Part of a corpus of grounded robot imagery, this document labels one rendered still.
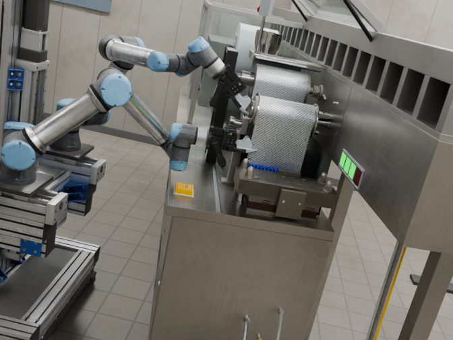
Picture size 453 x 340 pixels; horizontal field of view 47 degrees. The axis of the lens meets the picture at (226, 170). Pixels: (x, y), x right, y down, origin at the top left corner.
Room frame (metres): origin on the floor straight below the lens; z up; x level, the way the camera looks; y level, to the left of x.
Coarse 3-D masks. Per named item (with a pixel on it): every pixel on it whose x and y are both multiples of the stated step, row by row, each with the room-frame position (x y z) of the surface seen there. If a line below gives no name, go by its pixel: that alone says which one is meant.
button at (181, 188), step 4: (176, 184) 1.96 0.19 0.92; (180, 184) 1.96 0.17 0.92; (184, 184) 1.97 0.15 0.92; (188, 184) 1.98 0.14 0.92; (176, 188) 1.91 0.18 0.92; (180, 188) 1.92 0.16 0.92; (184, 188) 1.93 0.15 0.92; (188, 188) 1.94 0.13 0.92; (192, 188) 1.95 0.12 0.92; (176, 192) 1.91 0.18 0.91; (180, 192) 1.92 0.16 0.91; (184, 192) 1.92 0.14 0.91; (188, 192) 1.92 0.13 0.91; (192, 192) 1.92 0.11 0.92
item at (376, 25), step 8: (344, 0) 1.95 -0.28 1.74; (352, 0) 1.97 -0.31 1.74; (360, 0) 1.98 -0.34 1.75; (352, 8) 1.96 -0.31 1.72; (360, 8) 1.98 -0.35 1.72; (368, 8) 1.98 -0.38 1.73; (304, 16) 3.08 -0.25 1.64; (320, 16) 2.90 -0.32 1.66; (368, 16) 1.98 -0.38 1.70; (352, 24) 2.32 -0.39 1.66; (360, 24) 1.96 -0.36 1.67; (376, 24) 1.99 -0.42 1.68; (368, 32) 1.97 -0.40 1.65; (384, 32) 1.99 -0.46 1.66
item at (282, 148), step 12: (264, 132) 2.09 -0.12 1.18; (276, 132) 2.09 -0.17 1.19; (288, 132) 2.10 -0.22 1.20; (300, 132) 2.11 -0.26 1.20; (252, 144) 2.08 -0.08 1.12; (264, 144) 2.09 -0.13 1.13; (276, 144) 2.09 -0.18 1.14; (288, 144) 2.10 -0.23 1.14; (300, 144) 2.11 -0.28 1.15; (252, 156) 2.08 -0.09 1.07; (264, 156) 2.09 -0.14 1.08; (276, 156) 2.10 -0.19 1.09; (288, 156) 2.10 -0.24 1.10; (300, 156) 2.11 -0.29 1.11; (288, 168) 2.10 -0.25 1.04; (300, 168) 2.11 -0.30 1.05
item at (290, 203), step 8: (280, 192) 1.89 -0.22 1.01; (288, 192) 1.88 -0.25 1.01; (296, 192) 1.89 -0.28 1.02; (304, 192) 1.91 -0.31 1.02; (280, 200) 1.88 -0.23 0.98; (288, 200) 1.89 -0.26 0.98; (296, 200) 1.89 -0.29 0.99; (304, 200) 1.89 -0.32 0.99; (280, 208) 1.88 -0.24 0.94; (288, 208) 1.89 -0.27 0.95; (296, 208) 1.89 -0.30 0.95; (280, 216) 1.88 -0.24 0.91; (288, 216) 1.89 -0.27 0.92; (296, 216) 1.89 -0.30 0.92
